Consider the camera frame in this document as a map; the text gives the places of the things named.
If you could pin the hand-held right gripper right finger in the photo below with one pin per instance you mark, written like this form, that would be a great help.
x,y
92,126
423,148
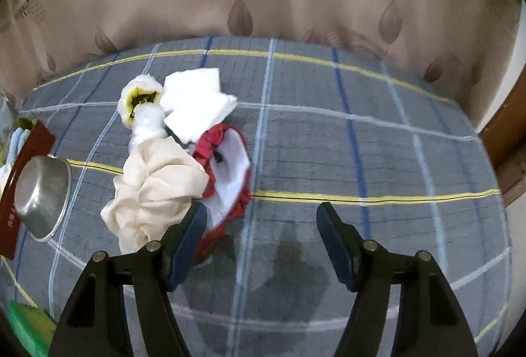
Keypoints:
x,y
337,246

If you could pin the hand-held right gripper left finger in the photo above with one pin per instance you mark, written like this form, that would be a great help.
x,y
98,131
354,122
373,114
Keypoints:
x,y
187,246

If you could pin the cream cloth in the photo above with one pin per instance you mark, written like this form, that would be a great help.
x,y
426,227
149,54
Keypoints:
x,y
152,184

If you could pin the red and white cloth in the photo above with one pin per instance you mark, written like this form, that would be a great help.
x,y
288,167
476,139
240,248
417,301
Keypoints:
x,y
230,172

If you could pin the white sock with yellow lining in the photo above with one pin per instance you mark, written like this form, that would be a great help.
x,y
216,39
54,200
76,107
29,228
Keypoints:
x,y
148,125

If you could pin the red and gold tin box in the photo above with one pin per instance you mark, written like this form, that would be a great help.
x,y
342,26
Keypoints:
x,y
24,162

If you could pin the blue fluffy sock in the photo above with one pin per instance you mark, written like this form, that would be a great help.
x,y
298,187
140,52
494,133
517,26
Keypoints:
x,y
16,145

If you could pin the grey plaid blanket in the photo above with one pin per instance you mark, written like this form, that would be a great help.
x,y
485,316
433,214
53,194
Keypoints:
x,y
328,135

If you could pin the steel bowl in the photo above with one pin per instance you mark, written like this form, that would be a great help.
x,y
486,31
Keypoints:
x,y
41,196

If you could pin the green packet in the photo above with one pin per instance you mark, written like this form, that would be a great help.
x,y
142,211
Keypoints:
x,y
28,328

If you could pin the wooden door frame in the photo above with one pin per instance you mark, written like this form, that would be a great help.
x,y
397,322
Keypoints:
x,y
513,159

